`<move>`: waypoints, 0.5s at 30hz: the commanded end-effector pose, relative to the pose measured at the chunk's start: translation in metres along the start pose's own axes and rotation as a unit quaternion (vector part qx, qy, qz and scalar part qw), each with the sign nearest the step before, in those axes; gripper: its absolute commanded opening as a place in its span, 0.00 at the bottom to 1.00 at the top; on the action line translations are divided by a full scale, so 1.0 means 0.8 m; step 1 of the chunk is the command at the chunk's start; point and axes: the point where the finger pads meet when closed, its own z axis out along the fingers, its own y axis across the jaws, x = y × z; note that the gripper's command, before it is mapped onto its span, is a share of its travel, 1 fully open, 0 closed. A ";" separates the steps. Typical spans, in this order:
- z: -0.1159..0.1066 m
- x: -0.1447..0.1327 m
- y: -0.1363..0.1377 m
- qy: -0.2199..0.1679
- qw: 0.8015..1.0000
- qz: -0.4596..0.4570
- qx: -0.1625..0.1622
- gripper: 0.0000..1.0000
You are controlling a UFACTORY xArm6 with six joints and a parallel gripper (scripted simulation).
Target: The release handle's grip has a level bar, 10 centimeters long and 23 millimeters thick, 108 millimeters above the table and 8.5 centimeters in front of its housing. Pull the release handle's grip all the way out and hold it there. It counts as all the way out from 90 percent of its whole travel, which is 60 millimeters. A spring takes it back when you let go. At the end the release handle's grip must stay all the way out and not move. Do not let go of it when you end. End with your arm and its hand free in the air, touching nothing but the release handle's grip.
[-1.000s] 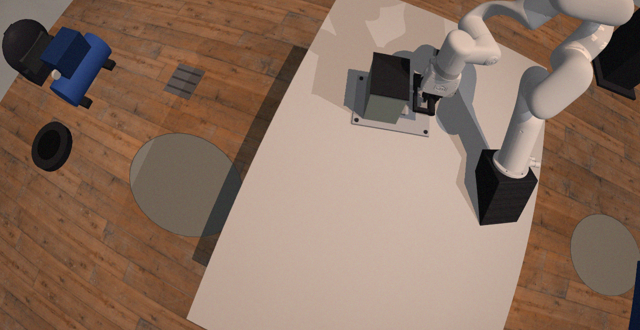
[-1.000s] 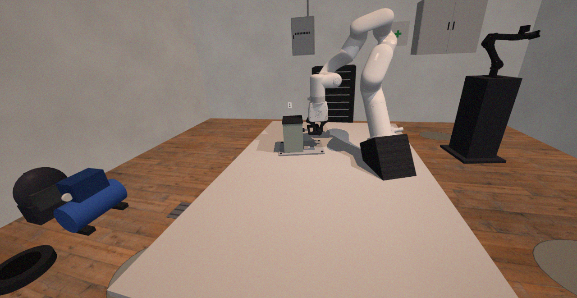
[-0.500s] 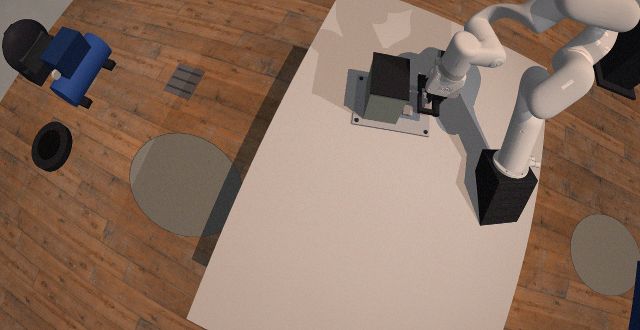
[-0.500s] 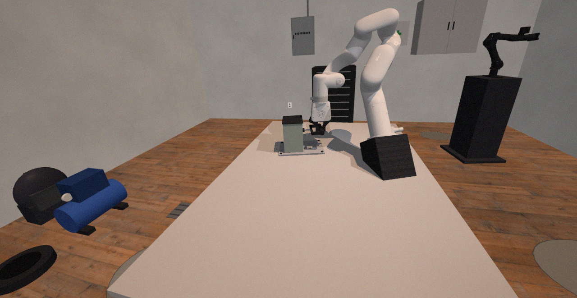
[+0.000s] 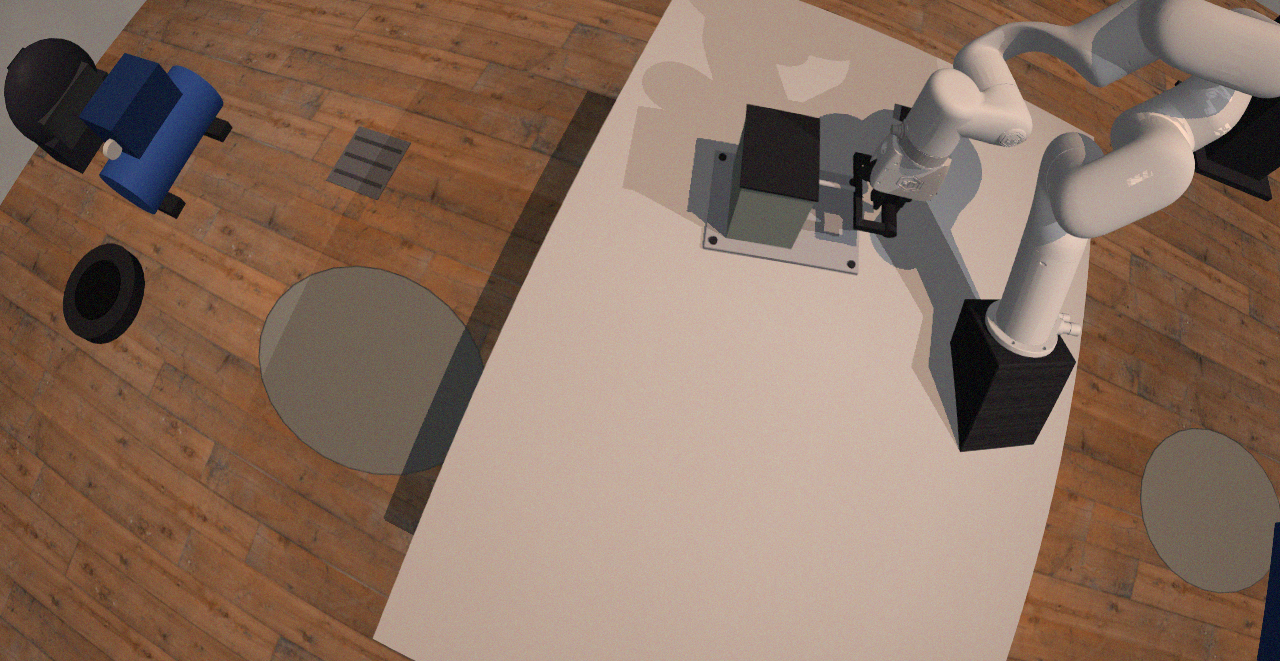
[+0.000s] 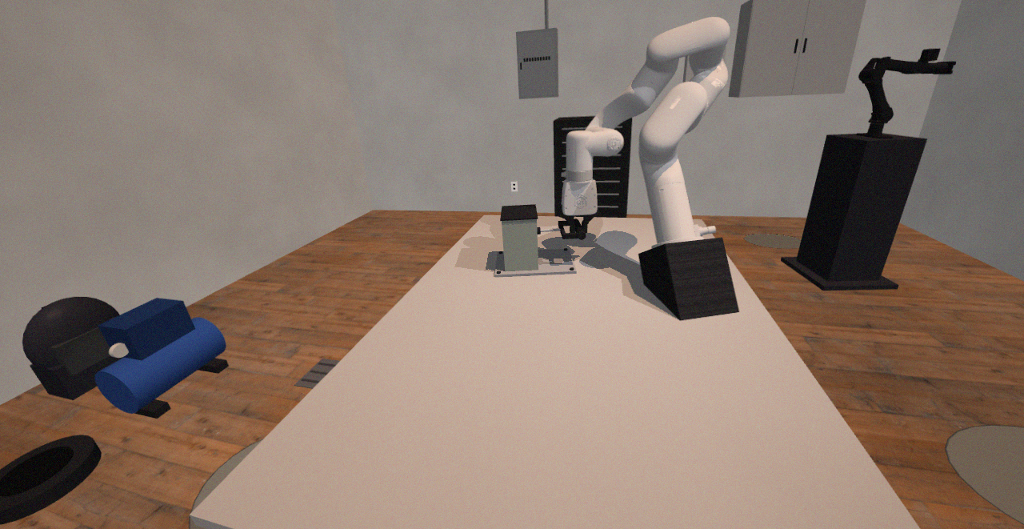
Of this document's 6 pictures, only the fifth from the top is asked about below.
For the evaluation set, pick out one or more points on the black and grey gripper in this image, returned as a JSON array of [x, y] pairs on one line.
[[918, 183]]

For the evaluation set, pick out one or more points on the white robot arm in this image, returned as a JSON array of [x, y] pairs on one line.
[[1090, 195]]

